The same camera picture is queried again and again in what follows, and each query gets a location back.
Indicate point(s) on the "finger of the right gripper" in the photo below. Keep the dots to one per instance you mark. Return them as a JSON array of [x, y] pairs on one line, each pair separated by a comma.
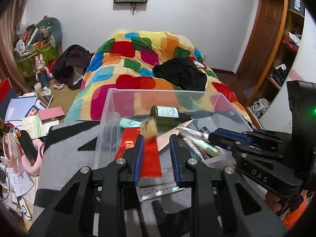
[[223, 137]]

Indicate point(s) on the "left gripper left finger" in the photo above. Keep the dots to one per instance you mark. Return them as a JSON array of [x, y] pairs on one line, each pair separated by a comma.
[[71, 211]]

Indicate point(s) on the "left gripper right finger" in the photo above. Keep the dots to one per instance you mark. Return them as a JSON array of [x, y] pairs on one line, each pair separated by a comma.
[[222, 202]]

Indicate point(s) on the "purple cylinder bottle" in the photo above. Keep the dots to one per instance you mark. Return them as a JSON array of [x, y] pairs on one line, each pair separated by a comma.
[[222, 150]]

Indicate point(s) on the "pale green Miniso tube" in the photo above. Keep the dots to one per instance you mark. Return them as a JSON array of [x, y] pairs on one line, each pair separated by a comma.
[[205, 147]]

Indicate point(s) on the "red envelope packet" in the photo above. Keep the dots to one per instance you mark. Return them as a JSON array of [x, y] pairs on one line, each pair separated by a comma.
[[150, 167]]

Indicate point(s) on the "peach cosmetic tube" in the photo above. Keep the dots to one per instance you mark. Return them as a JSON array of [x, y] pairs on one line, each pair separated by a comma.
[[164, 134]]

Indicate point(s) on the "mint green lotion bottle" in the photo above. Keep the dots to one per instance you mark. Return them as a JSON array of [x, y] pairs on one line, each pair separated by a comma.
[[129, 123]]

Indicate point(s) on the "green glass spray bottle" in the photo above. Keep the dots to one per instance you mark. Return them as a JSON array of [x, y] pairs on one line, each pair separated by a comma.
[[168, 116]]

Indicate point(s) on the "gold metal lighter case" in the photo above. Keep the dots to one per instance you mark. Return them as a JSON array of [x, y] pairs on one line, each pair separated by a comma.
[[148, 129]]

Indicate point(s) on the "white ointment tube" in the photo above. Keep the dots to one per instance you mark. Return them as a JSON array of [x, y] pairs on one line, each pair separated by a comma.
[[146, 193]]

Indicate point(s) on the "operator right hand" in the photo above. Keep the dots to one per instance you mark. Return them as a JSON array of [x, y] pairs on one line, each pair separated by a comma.
[[273, 202]]

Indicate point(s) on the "grey black blanket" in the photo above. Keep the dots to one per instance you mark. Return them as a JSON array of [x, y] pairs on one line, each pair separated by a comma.
[[222, 203]]

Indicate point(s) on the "pink headphones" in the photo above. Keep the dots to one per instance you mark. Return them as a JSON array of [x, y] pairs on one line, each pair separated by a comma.
[[34, 170]]

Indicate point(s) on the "black garment on bed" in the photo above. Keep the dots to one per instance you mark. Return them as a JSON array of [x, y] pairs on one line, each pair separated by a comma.
[[183, 73]]

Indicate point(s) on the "wooden door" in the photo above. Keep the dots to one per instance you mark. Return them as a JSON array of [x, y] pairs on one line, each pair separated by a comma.
[[260, 46]]

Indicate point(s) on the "pink box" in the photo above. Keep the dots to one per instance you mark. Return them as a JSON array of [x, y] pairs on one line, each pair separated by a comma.
[[51, 114]]

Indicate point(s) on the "blue notebook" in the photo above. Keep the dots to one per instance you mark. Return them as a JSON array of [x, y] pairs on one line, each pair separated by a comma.
[[18, 107]]

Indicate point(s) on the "wooden shelf unit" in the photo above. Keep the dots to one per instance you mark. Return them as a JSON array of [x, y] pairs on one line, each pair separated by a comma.
[[278, 66]]

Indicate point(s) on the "dark purple clothes pile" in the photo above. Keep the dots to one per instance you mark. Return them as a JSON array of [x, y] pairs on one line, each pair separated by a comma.
[[71, 66]]

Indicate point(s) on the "colourful patchwork duvet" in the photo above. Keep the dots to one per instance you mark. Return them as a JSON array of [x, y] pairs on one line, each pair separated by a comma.
[[127, 61]]

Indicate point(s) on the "pink rabbit toy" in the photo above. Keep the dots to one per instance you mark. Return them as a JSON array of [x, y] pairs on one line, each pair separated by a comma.
[[42, 74]]

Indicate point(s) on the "red box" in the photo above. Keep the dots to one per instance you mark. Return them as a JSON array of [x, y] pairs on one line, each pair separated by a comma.
[[5, 87]]

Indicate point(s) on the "black Fiio box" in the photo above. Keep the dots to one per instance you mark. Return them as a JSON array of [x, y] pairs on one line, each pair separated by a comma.
[[298, 7]]

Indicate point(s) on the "green storage basket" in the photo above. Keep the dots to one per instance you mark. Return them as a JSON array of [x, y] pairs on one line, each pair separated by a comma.
[[26, 63]]

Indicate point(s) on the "grey green neck pillow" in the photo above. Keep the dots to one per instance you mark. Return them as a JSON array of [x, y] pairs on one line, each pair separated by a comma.
[[52, 30]]

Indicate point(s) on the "striped curtain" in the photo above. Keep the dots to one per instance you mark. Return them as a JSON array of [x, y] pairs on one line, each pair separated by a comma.
[[11, 14]]

